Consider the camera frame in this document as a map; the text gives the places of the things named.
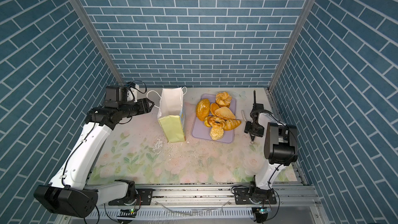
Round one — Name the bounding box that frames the small round orange bun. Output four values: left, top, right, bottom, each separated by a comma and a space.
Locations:
210, 103, 220, 116

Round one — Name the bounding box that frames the lilac plastic tray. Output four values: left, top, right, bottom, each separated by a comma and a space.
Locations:
191, 93, 236, 144

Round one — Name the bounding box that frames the aluminium corner post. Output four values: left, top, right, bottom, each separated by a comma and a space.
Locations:
69, 0, 124, 85
268, 0, 328, 91

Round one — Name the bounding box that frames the sugar-topped knotted bread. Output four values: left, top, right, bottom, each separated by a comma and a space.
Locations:
216, 92, 232, 107

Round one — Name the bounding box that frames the round pale bun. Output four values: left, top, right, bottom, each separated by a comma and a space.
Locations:
209, 127, 224, 141

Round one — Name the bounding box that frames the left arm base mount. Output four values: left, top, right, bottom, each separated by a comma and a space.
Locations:
108, 179, 153, 206

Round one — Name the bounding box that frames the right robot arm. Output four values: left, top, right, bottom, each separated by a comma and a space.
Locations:
245, 103, 298, 190

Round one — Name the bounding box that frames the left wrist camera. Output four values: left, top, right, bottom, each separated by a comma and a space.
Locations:
125, 80, 147, 102

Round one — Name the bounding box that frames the large oval brown bread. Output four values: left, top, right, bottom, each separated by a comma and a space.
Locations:
195, 99, 210, 121

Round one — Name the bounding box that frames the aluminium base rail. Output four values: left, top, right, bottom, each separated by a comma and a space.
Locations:
58, 183, 324, 224

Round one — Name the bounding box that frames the aluminium corner post right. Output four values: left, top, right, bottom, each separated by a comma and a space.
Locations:
268, 0, 328, 91

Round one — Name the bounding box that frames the small yellow tart bread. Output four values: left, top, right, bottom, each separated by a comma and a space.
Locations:
204, 116, 211, 128

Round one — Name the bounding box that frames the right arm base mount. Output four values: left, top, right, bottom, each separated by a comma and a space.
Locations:
231, 181, 277, 205

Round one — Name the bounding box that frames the aluminium corner post left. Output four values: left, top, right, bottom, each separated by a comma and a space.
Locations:
69, 0, 124, 85

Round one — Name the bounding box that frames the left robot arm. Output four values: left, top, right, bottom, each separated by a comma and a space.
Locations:
34, 86, 264, 218

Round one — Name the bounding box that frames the pretzel ring bread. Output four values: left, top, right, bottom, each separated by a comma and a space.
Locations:
208, 116, 226, 129

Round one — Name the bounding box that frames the ridged golden loaf bread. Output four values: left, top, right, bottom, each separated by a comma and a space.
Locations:
223, 119, 241, 131

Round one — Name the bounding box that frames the white and green paper bag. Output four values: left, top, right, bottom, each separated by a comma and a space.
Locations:
146, 87, 188, 143

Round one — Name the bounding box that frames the triangular pastry bread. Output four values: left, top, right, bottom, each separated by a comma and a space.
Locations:
214, 106, 236, 119

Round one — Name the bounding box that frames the floral table mat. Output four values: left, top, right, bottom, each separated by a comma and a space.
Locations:
87, 86, 297, 185

